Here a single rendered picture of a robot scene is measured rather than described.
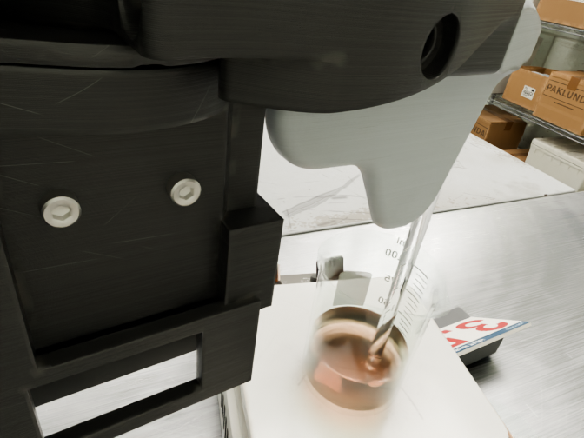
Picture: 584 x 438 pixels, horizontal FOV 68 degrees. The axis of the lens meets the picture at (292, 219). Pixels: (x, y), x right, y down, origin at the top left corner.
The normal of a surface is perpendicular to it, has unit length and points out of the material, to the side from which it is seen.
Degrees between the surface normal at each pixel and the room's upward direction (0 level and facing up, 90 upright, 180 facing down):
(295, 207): 0
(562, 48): 90
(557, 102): 92
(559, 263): 0
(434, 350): 0
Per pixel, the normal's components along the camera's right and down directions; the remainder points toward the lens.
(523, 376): 0.11, -0.84
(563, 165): -0.92, 0.16
